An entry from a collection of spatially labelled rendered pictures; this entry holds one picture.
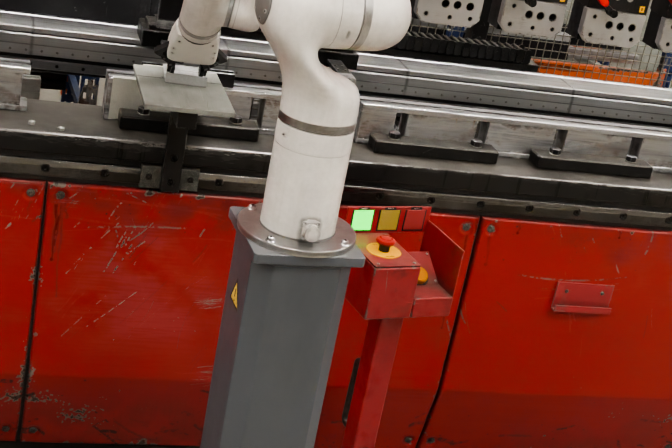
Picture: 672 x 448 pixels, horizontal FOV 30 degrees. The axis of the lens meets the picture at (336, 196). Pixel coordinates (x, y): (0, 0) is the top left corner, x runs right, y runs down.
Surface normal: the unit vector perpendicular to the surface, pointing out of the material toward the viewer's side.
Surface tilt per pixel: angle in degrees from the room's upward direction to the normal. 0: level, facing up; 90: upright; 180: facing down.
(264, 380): 90
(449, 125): 90
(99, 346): 90
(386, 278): 90
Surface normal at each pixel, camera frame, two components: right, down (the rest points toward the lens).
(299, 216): -0.04, 0.36
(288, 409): 0.29, 0.40
